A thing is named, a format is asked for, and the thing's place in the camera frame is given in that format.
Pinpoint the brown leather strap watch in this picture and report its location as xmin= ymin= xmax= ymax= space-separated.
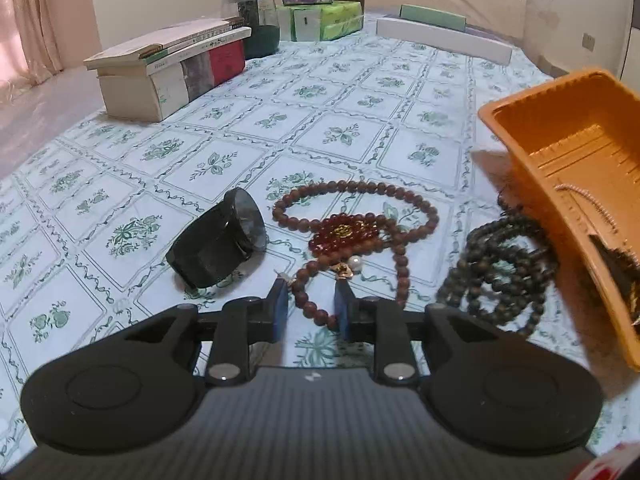
xmin=589 ymin=234 xmax=640 ymax=328

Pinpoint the pink curtain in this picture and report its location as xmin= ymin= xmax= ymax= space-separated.
xmin=0 ymin=0 xmax=66 ymax=81

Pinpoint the red bead bracelet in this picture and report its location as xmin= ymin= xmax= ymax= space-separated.
xmin=308 ymin=213 xmax=388 ymax=259

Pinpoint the long green box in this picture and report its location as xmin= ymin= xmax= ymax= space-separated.
xmin=400 ymin=4 xmax=468 ymax=31

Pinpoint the dark bead string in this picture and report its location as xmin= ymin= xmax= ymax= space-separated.
xmin=436 ymin=195 xmax=560 ymax=338

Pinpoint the pale green tissue pack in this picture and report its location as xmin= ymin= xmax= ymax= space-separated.
xmin=276 ymin=6 xmax=323 ymax=42

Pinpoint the red white printed clothing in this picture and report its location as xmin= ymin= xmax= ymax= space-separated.
xmin=570 ymin=442 xmax=640 ymax=480

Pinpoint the white-spined book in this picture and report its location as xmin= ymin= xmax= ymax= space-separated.
xmin=142 ymin=26 xmax=252 ymax=66

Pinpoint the black round-face watch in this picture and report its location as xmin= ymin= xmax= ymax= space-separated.
xmin=166 ymin=187 xmax=268 ymax=290

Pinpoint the orange plastic tray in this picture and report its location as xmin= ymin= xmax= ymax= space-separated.
xmin=477 ymin=70 xmax=640 ymax=372

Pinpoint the floral printed bed sheet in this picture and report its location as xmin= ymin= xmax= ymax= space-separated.
xmin=0 ymin=12 xmax=640 ymax=466

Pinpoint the gold pearl pendant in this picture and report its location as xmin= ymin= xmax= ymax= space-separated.
xmin=334 ymin=256 xmax=363 ymax=278

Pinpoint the white pearl necklace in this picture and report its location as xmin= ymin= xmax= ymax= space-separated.
xmin=555 ymin=183 xmax=618 ymax=228

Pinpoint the boxed book set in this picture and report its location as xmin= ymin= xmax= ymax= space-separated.
xmin=97 ymin=40 xmax=246 ymax=122

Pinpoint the brown wooden bead necklace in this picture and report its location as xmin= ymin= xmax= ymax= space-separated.
xmin=272 ymin=180 xmax=440 ymax=331

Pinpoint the long white box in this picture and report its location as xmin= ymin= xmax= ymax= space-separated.
xmin=376 ymin=16 xmax=513 ymax=65

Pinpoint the dark green glass jar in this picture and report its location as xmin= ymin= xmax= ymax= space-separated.
xmin=222 ymin=0 xmax=281 ymax=59

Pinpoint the bright green tissue pack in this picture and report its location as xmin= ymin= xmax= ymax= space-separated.
xmin=319 ymin=1 xmax=363 ymax=41

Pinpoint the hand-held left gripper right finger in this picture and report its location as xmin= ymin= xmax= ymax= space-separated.
xmin=334 ymin=280 xmax=498 ymax=387

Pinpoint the cream paperback book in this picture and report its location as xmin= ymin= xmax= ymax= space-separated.
xmin=82 ymin=17 xmax=246 ymax=71

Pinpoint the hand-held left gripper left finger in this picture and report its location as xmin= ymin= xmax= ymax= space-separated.
xmin=125 ymin=277 xmax=291 ymax=387

